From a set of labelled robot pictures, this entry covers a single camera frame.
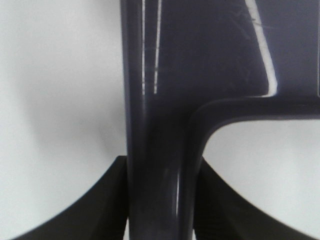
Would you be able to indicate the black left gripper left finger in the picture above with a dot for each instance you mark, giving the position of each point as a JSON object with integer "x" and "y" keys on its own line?
{"x": 100, "y": 214}

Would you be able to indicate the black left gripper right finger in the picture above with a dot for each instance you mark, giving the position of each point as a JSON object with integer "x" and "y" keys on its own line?
{"x": 220, "y": 213}

